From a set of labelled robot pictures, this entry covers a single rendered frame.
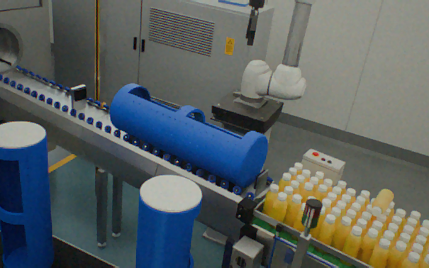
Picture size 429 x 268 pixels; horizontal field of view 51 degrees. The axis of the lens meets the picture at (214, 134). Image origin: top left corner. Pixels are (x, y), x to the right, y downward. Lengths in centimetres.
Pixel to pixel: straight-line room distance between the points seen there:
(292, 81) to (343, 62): 222
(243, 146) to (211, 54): 193
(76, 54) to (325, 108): 273
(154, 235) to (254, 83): 121
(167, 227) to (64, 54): 330
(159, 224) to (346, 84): 339
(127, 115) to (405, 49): 312
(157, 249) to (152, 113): 73
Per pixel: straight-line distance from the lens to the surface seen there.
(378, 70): 491
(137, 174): 266
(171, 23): 410
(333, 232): 205
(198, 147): 224
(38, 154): 248
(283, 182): 224
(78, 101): 298
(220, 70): 398
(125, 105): 252
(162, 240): 205
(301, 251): 188
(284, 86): 277
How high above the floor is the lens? 222
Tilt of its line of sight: 27 degrees down
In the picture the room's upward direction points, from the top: 8 degrees clockwise
